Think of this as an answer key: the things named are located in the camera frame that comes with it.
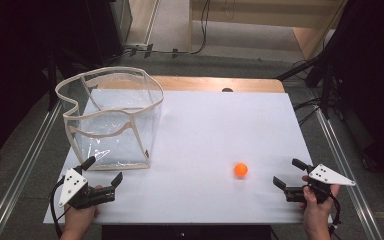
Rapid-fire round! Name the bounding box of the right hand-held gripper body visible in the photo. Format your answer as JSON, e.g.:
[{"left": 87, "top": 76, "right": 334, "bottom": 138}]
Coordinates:
[{"left": 284, "top": 163, "right": 356, "bottom": 204}]

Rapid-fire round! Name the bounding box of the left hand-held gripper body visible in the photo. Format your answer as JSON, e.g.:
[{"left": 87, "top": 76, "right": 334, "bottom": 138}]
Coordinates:
[{"left": 58, "top": 168, "right": 118, "bottom": 210}]

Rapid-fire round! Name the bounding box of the transparent bag with beige trim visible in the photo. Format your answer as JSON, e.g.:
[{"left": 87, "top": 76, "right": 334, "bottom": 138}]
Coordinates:
[{"left": 55, "top": 66, "right": 165, "bottom": 171}]

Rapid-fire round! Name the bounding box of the orange ball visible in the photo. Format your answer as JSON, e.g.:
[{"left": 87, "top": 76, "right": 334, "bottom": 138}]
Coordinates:
[{"left": 233, "top": 162, "right": 249, "bottom": 178}]

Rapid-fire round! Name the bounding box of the person's left hand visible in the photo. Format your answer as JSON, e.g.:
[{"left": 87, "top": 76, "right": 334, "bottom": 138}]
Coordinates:
[{"left": 63, "top": 184, "right": 103, "bottom": 232}]

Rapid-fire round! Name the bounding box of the person's right hand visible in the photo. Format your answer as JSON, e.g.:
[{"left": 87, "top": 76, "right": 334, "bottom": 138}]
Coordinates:
[{"left": 300, "top": 175, "right": 341, "bottom": 229}]

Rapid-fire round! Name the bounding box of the black monitor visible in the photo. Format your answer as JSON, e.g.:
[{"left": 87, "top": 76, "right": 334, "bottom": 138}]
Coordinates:
[{"left": 101, "top": 224, "right": 273, "bottom": 240}]

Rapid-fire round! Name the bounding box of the white table sheet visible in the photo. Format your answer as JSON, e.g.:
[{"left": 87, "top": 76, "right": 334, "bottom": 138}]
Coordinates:
[{"left": 43, "top": 88, "right": 333, "bottom": 225}]

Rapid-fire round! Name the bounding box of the black tripod stand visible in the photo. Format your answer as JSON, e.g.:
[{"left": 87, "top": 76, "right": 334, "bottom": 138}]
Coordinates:
[{"left": 275, "top": 49, "right": 336, "bottom": 120}]

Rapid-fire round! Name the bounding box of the wooden table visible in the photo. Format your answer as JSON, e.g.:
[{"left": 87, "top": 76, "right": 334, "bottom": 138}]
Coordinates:
[{"left": 91, "top": 75, "right": 286, "bottom": 94}]

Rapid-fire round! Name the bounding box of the light wooden shelf unit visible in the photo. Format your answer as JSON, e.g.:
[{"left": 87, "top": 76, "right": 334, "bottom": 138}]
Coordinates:
[{"left": 188, "top": 0, "right": 348, "bottom": 62}]

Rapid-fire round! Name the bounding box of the dark cabinet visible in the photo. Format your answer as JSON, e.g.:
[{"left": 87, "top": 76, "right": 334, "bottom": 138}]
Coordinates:
[{"left": 85, "top": 0, "right": 134, "bottom": 65}]

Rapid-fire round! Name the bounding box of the metal floor rail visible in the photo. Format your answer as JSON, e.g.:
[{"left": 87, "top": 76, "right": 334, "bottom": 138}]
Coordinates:
[
  {"left": 314, "top": 108, "right": 384, "bottom": 240},
  {"left": 0, "top": 100, "right": 63, "bottom": 240}
]

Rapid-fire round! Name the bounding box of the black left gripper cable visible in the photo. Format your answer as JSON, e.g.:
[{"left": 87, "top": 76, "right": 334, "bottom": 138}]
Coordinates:
[{"left": 48, "top": 177, "right": 66, "bottom": 240}]

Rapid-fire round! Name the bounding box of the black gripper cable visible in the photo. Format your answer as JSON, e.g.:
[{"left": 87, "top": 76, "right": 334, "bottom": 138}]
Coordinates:
[
  {"left": 327, "top": 193, "right": 343, "bottom": 237},
  {"left": 48, "top": 177, "right": 66, "bottom": 240}
]

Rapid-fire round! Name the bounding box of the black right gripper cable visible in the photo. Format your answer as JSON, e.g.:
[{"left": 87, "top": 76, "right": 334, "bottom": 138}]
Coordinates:
[{"left": 327, "top": 193, "right": 343, "bottom": 237}]

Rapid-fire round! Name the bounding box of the black hanging cable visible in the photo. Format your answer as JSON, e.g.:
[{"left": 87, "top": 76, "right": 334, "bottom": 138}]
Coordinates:
[{"left": 176, "top": 0, "right": 212, "bottom": 56}]

